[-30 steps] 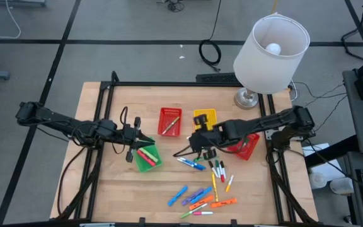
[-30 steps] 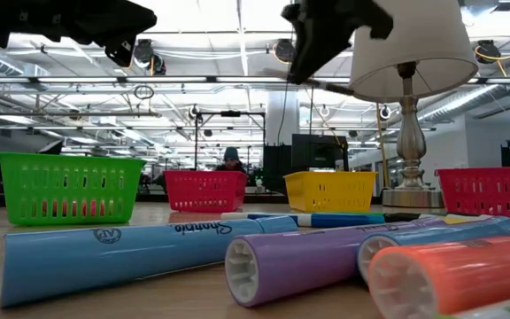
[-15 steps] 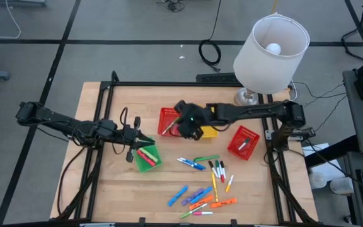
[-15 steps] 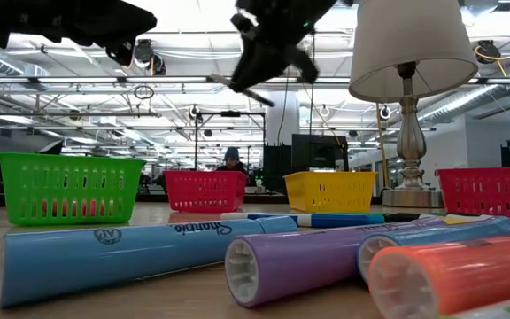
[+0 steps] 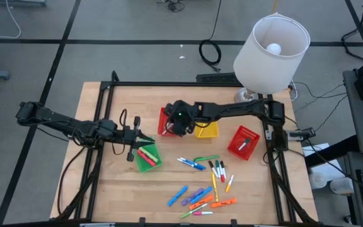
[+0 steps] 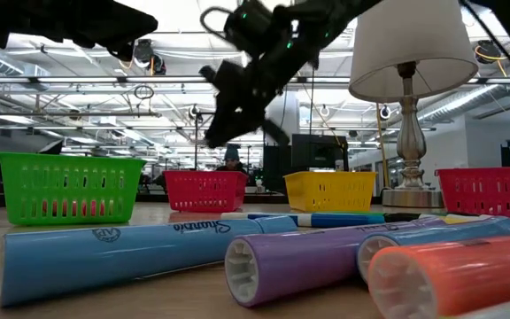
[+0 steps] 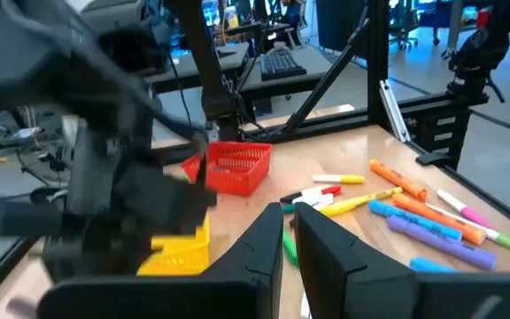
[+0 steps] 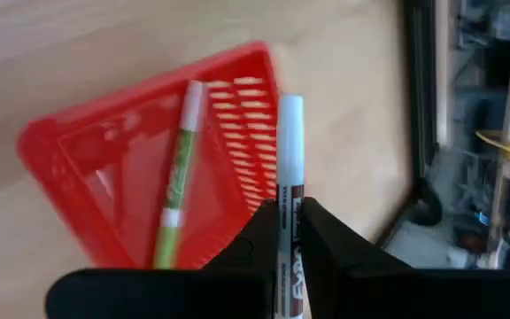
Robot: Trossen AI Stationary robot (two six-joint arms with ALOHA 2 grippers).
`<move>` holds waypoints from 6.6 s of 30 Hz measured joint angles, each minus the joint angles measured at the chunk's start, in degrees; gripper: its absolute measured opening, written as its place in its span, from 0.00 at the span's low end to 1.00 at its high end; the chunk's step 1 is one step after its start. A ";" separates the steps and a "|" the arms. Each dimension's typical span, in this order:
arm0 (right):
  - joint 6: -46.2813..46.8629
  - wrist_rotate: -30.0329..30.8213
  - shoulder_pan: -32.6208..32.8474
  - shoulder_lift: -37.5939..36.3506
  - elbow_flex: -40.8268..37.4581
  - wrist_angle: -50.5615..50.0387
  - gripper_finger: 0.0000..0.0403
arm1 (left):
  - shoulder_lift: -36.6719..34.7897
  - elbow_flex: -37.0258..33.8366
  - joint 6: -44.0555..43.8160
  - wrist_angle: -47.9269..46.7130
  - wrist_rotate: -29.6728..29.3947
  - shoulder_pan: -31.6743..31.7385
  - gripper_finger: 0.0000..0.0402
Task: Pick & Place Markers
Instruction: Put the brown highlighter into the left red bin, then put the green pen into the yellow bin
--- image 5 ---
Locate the light blue Expo marker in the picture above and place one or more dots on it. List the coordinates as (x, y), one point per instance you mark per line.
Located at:
(198, 165)

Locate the black power strip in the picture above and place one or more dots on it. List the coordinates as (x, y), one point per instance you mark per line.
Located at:
(216, 78)

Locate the purple Sharpie highlighter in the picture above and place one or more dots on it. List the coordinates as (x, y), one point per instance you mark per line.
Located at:
(191, 197)

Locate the red plastic slotted basket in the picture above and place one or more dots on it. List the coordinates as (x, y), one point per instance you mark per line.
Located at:
(161, 123)
(247, 151)

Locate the black desk leg bar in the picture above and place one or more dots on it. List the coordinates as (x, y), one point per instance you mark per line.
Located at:
(332, 151)

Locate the pink Sharpie highlighter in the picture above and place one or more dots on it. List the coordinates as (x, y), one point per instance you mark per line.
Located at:
(146, 157)

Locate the dark blue Expo marker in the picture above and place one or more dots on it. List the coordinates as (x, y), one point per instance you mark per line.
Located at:
(194, 167)

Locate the silver lamp with white shade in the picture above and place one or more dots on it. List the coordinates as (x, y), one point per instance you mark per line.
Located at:
(263, 72)

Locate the thin green highlighter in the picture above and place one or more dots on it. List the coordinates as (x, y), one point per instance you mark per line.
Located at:
(206, 157)

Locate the grey metal bar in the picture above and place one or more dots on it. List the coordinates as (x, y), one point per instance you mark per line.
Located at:
(17, 2)

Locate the white paper sheet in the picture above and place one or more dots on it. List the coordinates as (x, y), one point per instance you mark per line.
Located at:
(326, 167)

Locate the yellow plastic slotted basket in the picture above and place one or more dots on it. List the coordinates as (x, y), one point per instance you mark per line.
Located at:
(211, 132)

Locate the pale yellow Sharpie highlighter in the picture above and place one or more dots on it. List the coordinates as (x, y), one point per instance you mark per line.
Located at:
(150, 154)

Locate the white cup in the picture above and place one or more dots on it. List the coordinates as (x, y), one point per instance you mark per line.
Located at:
(317, 180)

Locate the thin yellow highlighter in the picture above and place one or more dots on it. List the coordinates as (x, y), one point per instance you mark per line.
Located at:
(214, 186)
(201, 130)

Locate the black Sharpie marker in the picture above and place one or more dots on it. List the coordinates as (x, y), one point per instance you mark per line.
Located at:
(211, 164)

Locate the blue Sharpie highlighter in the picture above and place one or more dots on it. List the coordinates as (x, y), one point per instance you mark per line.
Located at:
(177, 196)
(202, 194)

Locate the black aluminium table frame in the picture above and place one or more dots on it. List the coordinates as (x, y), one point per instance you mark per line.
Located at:
(169, 84)

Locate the small orange yellow marker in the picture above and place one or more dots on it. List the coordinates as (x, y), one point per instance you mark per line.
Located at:
(228, 186)

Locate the brown Expo marker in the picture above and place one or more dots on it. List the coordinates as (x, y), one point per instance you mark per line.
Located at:
(169, 128)

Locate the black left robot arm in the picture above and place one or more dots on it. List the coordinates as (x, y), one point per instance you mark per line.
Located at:
(58, 121)

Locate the green plastic slotted basket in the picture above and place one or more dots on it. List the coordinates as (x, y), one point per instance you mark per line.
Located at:
(143, 165)

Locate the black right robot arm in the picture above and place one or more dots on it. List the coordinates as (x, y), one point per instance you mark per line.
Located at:
(238, 108)

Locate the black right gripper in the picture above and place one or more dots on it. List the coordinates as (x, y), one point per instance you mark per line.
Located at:
(186, 112)

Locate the white plastic object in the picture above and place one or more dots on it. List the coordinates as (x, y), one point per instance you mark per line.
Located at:
(341, 186)

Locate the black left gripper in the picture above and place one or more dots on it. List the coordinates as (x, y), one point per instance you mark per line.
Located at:
(131, 137)

